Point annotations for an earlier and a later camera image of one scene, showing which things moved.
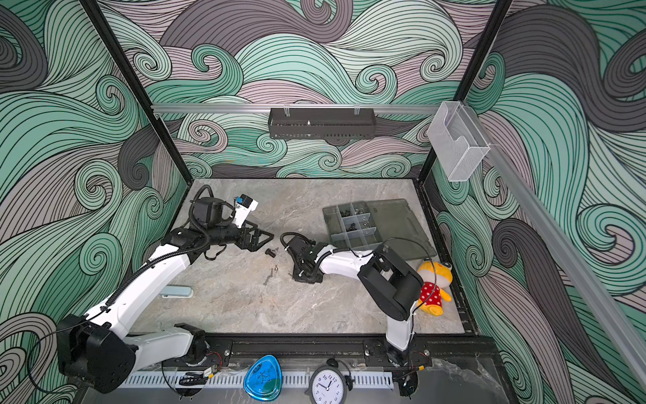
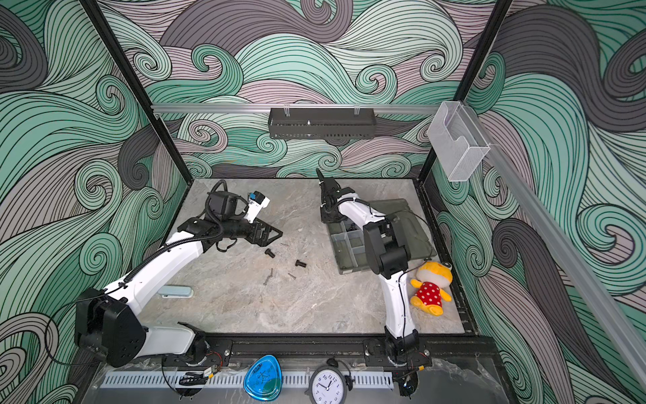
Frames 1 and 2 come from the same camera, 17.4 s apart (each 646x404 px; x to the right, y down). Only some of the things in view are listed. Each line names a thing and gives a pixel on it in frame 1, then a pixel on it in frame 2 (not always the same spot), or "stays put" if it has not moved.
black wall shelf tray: [322, 123] stays put
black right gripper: [297, 275] -> [325, 215]
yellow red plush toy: [435, 277] stays put
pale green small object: [177, 292] stays put
